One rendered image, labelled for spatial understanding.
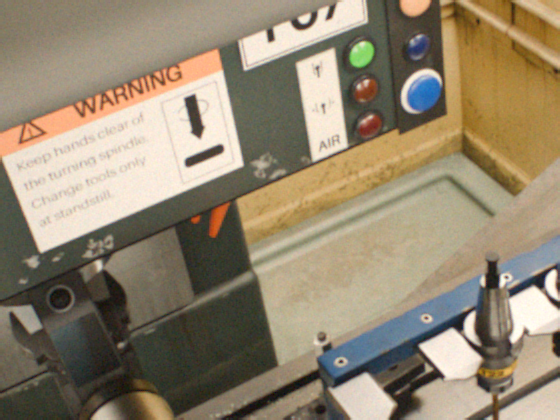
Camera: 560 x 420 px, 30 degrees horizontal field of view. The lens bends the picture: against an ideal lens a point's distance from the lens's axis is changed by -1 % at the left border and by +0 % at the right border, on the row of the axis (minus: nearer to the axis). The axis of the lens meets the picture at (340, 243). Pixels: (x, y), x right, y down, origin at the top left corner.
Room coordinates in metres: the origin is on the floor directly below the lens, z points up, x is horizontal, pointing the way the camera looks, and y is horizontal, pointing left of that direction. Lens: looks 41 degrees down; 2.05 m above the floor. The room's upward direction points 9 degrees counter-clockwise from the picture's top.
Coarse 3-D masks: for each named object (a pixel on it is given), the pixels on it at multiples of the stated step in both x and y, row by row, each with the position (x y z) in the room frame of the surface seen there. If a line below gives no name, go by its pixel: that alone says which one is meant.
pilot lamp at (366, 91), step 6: (360, 84) 0.65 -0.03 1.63; (366, 84) 0.65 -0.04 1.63; (372, 84) 0.65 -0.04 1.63; (360, 90) 0.65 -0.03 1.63; (366, 90) 0.65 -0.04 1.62; (372, 90) 0.65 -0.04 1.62; (360, 96) 0.65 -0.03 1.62; (366, 96) 0.65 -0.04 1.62; (372, 96) 0.65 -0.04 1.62; (360, 102) 0.65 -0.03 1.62; (366, 102) 0.65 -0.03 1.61
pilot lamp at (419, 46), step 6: (420, 36) 0.67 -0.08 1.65; (426, 36) 0.67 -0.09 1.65; (414, 42) 0.67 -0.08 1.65; (420, 42) 0.67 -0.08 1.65; (426, 42) 0.67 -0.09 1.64; (408, 48) 0.67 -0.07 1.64; (414, 48) 0.67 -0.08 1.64; (420, 48) 0.67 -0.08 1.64; (426, 48) 0.67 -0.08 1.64; (414, 54) 0.67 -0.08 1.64; (420, 54) 0.67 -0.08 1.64
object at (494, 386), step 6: (480, 378) 0.76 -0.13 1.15; (486, 378) 0.76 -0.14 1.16; (504, 378) 0.75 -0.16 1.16; (510, 378) 0.76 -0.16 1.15; (480, 384) 0.76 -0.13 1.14; (486, 384) 0.76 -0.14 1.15; (492, 384) 0.75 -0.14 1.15; (498, 384) 0.75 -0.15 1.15; (504, 384) 0.75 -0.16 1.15; (510, 384) 0.76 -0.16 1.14; (486, 390) 0.75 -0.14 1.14; (492, 390) 0.75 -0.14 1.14; (498, 390) 0.75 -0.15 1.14; (504, 390) 0.75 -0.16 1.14
